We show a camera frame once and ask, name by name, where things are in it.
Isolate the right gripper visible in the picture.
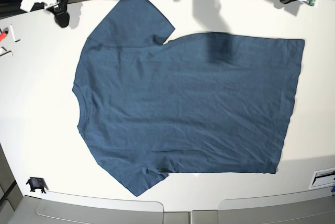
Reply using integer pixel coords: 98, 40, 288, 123
46, 0, 70, 28

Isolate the blue T-shirt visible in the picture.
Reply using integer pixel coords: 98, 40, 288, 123
72, 0, 305, 196

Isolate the black hex key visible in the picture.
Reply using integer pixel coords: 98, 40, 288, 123
9, 24, 20, 42

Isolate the silver hex key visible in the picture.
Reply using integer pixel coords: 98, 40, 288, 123
0, 47, 13, 57

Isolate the white label plate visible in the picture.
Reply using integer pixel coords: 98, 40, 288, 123
309, 168, 334, 189

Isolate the grey left chair back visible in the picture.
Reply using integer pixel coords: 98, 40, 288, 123
14, 195, 191, 224

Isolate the grey chair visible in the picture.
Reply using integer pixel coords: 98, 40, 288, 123
14, 195, 191, 224
191, 188, 335, 224

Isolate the grey right chair back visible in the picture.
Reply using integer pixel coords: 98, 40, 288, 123
191, 188, 335, 224

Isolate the red handled tool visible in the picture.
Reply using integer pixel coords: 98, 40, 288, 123
0, 28, 9, 41

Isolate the black table clamp bracket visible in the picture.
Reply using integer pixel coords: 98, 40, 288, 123
26, 177, 49, 194

